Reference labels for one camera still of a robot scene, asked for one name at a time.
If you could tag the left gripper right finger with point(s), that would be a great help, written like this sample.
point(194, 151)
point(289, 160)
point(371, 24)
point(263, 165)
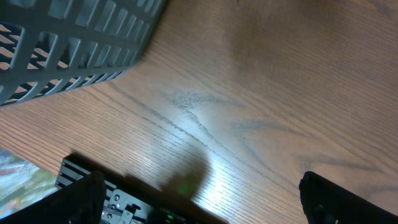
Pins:
point(325, 202)

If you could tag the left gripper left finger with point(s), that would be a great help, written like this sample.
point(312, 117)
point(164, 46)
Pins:
point(79, 202)

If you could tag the grey plastic mesh basket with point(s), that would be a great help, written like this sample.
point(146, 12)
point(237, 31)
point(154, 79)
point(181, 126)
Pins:
point(48, 47)

